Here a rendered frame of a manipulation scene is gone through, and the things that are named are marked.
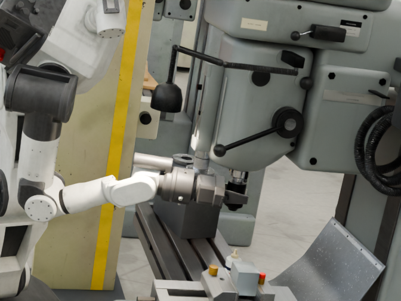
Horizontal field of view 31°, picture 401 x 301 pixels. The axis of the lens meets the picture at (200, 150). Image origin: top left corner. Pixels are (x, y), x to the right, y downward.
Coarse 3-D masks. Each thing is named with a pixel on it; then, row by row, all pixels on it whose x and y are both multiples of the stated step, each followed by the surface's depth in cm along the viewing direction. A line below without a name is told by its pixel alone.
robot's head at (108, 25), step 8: (96, 0) 171; (112, 0) 170; (96, 8) 175; (120, 8) 170; (88, 16) 174; (96, 16) 170; (104, 16) 168; (112, 16) 168; (120, 16) 169; (96, 24) 170; (104, 24) 168; (112, 24) 168; (120, 24) 169; (104, 32) 169; (112, 32) 170; (120, 32) 171
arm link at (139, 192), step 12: (108, 180) 180; (120, 180) 178; (132, 180) 176; (144, 180) 176; (108, 192) 178; (120, 192) 177; (132, 192) 177; (144, 192) 177; (120, 204) 179; (132, 204) 179
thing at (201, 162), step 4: (196, 152) 216; (196, 156) 216; (200, 156) 216; (204, 156) 216; (208, 156) 216; (196, 160) 217; (200, 160) 216; (204, 160) 216; (208, 160) 217; (196, 164) 217; (200, 164) 216; (204, 164) 217; (208, 164) 218; (196, 168) 217; (200, 168) 217; (204, 168) 217
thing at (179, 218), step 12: (168, 156) 231; (180, 156) 228; (192, 156) 230; (192, 168) 218; (156, 204) 233; (168, 204) 224; (180, 204) 217; (192, 204) 215; (204, 204) 217; (168, 216) 224; (180, 216) 217; (192, 216) 216; (204, 216) 218; (216, 216) 220; (180, 228) 217; (192, 228) 218; (204, 228) 219; (216, 228) 221
